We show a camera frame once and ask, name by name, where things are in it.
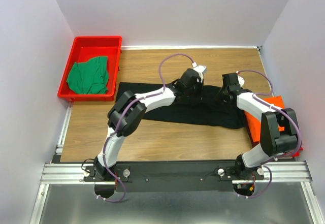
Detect red plastic bin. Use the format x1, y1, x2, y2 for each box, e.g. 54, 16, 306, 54
57, 36, 122, 102

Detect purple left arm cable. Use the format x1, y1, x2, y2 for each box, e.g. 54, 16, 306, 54
96, 53, 198, 202

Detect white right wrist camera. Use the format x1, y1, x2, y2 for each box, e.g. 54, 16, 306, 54
236, 71, 245, 87

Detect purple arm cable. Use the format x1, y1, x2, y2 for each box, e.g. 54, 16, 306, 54
237, 70, 303, 199
96, 53, 198, 202

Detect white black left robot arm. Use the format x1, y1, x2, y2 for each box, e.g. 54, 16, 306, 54
93, 66, 207, 181

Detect black t shirt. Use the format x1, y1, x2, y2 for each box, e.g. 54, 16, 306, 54
115, 81, 247, 130

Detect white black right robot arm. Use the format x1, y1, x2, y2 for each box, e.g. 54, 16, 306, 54
218, 72, 302, 179

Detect green crumpled t shirt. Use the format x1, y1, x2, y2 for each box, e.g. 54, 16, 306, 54
67, 56, 109, 94

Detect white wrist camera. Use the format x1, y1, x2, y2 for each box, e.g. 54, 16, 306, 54
192, 63, 207, 79
236, 71, 245, 87

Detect aluminium frame rail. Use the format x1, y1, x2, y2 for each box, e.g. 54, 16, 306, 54
41, 161, 312, 184

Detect orange folded t shirt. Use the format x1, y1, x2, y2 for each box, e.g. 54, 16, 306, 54
244, 95, 284, 148

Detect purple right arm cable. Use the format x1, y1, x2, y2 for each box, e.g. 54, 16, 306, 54
237, 70, 303, 199

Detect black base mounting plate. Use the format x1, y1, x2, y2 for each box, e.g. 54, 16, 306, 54
82, 160, 263, 193

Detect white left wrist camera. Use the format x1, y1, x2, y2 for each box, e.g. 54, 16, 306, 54
192, 63, 207, 79

